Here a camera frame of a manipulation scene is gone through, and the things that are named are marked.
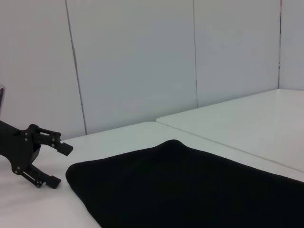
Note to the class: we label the black shirt with FREE print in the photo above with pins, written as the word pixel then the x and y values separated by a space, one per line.
pixel 190 190

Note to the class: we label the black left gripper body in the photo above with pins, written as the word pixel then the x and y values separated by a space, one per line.
pixel 16 149

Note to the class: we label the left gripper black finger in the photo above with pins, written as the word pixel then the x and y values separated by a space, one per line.
pixel 54 142
pixel 40 179

